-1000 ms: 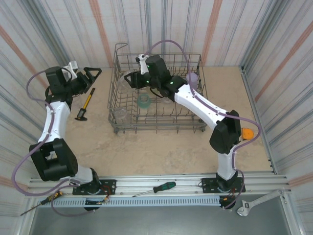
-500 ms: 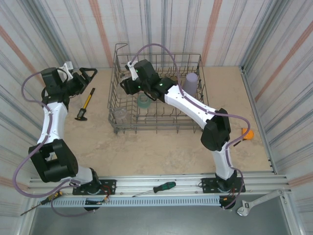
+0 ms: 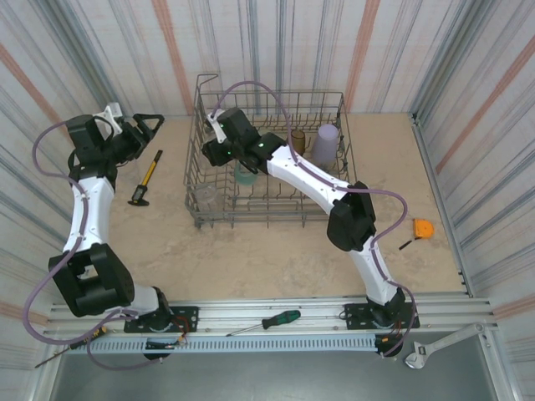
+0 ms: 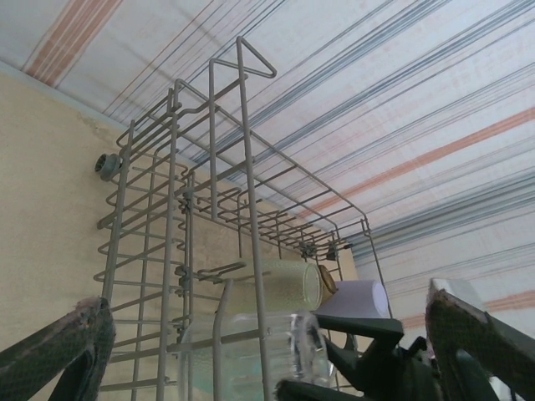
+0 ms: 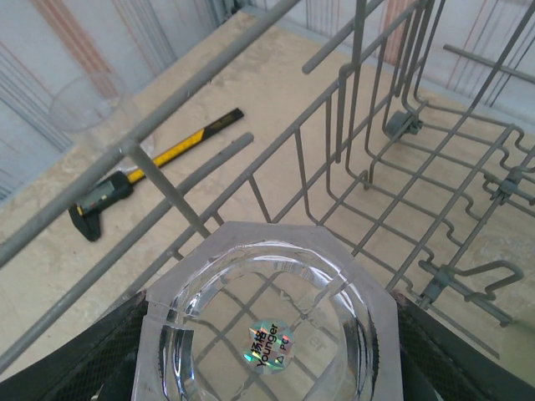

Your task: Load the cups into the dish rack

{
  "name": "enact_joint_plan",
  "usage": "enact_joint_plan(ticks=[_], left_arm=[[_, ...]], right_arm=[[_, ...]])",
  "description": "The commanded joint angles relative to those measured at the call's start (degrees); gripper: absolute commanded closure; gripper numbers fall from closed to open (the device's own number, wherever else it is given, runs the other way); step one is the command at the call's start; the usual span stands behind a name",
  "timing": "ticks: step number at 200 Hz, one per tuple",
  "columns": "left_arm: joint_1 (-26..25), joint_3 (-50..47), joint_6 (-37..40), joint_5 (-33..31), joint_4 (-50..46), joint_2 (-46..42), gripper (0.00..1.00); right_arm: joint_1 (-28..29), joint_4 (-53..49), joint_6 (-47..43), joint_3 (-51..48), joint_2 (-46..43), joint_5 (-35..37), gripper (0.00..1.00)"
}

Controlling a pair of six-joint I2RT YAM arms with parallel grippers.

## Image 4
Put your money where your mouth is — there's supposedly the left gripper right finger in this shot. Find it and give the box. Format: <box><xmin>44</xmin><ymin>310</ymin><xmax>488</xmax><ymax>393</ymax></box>
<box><xmin>425</xmin><ymin>278</ymin><xmax>535</xmax><ymax>401</ymax></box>

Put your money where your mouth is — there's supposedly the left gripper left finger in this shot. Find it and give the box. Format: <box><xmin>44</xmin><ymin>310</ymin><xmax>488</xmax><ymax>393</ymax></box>
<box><xmin>0</xmin><ymin>296</ymin><xmax>116</xmax><ymax>401</ymax></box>

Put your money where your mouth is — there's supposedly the lavender plastic cup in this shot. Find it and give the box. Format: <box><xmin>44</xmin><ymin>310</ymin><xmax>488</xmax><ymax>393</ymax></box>
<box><xmin>317</xmin><ymin>278</ymin><xmax>389</xmax><ymax>318</ymax></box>

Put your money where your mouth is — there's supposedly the clear faceted plastic cup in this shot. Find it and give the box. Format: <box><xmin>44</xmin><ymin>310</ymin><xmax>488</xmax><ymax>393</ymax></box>
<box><xmin>179</xmin><ymin>312</ymin><xmax>335</xmax><ymax>388</ymax></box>

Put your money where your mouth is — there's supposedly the pale green plastic cup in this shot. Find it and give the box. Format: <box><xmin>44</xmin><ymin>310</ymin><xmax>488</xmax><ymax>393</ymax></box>
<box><xmin>225</xmin><ymin>258</ymin><xmax>323</xmax><ymax>314</ymax></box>

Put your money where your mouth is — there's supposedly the grey wire dish rack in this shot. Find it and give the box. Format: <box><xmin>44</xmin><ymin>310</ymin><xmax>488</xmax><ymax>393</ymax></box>
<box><xmin>94</xmin><ymin>36</ymin><xmax>402</xmax><ymax>401</ymax></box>

